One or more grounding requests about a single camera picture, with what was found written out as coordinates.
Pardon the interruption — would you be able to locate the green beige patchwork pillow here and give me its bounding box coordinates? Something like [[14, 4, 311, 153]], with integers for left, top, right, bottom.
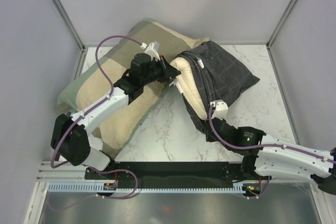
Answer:
[[57, 17, 211, 158]]

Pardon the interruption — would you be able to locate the aluminium frame post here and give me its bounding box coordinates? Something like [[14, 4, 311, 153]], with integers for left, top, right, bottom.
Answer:
[[51, 0, 86, 52], [266, 0, 299, 50]]

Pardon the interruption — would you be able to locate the right aluminium frame post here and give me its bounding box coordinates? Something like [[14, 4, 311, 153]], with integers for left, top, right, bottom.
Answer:
[[266, 0, 299, 50]]

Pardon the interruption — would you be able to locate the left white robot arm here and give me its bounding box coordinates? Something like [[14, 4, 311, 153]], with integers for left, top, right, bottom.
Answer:
[[50, 53, 180, 179]]

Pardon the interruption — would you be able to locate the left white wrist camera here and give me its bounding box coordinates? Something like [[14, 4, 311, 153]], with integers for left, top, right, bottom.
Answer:
[[140, 41, 160, 61]]

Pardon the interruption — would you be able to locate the dark grey plaid pillowcase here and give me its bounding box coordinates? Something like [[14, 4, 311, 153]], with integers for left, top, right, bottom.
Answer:
[[175, 41, 259, 141]]

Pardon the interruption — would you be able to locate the light blue slotted cable duct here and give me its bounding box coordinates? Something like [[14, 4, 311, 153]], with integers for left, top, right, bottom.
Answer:
[[48, 180, 249, 193]]

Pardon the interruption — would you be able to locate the left aluminium frame post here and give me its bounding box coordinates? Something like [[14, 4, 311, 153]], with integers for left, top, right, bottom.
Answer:
[[51, 0, 86, 52]]

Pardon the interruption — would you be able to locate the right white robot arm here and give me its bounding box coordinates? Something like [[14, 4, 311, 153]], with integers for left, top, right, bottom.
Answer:
[[205, 118, 335, 195]]

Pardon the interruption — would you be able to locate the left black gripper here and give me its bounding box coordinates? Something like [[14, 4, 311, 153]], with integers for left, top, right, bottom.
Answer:
[[141, 55, 180, 86]]

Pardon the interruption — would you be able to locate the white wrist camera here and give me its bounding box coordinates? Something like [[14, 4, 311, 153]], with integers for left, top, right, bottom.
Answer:
[[210, 100, 228, 120], [140, 41, 160, 61]]

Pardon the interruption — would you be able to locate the cream pillow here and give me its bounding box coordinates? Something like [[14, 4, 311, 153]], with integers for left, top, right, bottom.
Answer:
[[170, 57, 207, 120]]

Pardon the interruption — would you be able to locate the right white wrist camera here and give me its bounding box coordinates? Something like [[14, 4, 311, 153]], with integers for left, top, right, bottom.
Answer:
[[210, 100, 228, 120]]

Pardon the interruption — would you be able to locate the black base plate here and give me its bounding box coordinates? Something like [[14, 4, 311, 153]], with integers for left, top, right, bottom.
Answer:
[[85, 162, 271, 189]]

